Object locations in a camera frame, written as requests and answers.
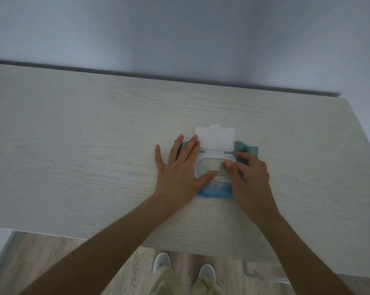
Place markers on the person's beige trousers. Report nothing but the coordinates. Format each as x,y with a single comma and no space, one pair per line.
185,282

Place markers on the person's right hand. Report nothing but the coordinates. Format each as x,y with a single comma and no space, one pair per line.
252,187

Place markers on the person's right white shoe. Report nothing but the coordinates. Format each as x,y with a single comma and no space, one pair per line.
207,271

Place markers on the person's right forearm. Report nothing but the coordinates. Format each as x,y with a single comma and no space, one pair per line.
298,258

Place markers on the person's right thumb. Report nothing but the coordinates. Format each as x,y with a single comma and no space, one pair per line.
232,172

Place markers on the white table leg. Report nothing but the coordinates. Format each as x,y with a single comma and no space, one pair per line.
263,272

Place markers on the person's left little finger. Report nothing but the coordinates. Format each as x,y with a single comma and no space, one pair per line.
159,157

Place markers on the white wet wipe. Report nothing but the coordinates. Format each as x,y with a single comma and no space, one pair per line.
214,166

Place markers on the person's left thumb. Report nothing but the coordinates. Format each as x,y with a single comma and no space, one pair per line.
205,182

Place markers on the person's left middle finger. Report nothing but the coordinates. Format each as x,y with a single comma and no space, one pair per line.
175,148

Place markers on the blue wet wipes pack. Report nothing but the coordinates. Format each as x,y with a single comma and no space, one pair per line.
217,162

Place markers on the person's white shoe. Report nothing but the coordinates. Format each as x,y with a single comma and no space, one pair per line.
207,271
162,262

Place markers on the person's left hand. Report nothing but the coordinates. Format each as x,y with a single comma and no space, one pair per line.
175,181

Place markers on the person's left forearm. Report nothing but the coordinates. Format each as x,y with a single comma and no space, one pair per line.
92,251

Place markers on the person's left white shoe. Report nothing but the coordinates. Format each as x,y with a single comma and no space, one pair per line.
162,262

